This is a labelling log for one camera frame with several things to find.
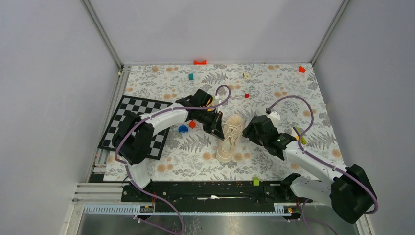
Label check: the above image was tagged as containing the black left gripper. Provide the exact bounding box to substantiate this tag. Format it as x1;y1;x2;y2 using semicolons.
196;107;225;140

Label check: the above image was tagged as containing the beige sneaker with laces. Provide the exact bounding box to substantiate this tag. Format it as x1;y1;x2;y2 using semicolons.
216;114;245;163

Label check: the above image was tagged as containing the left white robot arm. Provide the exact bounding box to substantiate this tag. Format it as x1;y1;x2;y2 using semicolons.
112;89;228;201

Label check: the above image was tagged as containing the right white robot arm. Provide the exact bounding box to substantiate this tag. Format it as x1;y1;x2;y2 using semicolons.
242;115;378;224

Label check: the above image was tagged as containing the red cube block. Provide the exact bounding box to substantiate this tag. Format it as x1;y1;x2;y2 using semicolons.
188;121;196;129

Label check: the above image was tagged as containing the blue toy piece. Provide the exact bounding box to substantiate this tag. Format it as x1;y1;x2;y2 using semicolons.
178;125;188;133

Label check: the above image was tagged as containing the floral patterned table mat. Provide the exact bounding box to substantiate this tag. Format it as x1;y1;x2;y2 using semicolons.
100;64;344;181

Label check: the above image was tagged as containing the lime green cube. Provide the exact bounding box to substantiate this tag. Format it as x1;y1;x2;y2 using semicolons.
252;177;260;186

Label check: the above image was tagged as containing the orange arch block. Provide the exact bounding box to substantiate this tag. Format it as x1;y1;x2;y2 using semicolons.
193;60;207;65

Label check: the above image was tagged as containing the red wedge block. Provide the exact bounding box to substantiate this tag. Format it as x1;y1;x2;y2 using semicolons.
298;65;306;73

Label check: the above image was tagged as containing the black white checkerboard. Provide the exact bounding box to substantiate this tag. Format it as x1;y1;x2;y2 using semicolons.
97;95;172;160

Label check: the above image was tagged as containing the yellow triangular toy frame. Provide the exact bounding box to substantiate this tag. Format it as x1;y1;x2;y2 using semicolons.
206;100;215;111

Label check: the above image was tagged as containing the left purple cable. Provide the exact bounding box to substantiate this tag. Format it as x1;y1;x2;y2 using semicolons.
114;84;232;235

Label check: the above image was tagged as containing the purple cable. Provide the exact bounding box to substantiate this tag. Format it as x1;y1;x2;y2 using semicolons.
266;95;379;215
114;84;232;235

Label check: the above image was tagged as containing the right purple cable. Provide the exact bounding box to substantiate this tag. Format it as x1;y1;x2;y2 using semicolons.
266;95;379;215

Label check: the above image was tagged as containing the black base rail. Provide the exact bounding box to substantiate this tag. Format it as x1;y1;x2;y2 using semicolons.
121;181;305;212

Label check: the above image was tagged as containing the white slotted cable duct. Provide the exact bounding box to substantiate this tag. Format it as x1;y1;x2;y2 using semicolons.
84;203;293;216

